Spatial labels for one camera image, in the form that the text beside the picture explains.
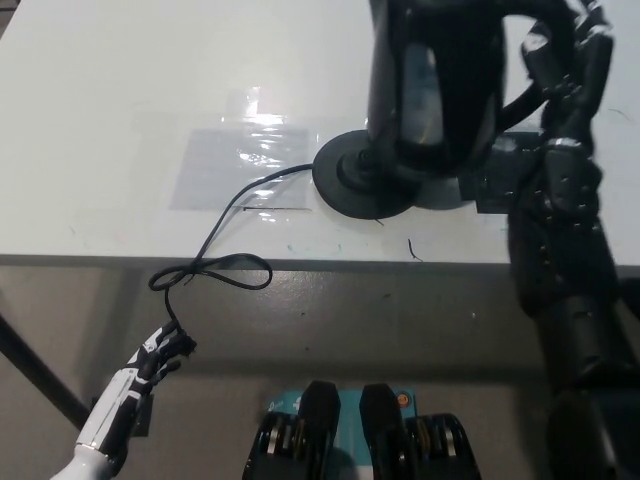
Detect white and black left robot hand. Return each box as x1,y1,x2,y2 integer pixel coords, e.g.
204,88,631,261
74,322,198,455

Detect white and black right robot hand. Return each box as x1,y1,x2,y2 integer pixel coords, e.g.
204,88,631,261
518,0,616,149

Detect black electric kettle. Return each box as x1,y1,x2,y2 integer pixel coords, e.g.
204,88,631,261
364,0,551,180

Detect round black kettle base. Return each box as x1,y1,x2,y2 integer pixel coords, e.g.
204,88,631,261
312,128,426,220

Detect black tape patch on table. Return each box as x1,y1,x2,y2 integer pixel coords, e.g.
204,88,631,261
459,132,546,216

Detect clear plastic sheet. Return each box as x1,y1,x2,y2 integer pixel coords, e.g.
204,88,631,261
169,89,346,216

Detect black power cord with plug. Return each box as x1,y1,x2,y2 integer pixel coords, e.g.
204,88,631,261
150,163,316,334

